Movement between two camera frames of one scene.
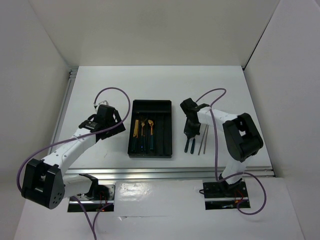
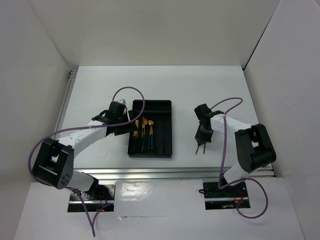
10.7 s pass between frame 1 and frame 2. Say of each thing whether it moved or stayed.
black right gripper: moved
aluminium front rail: stayed
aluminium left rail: stayed
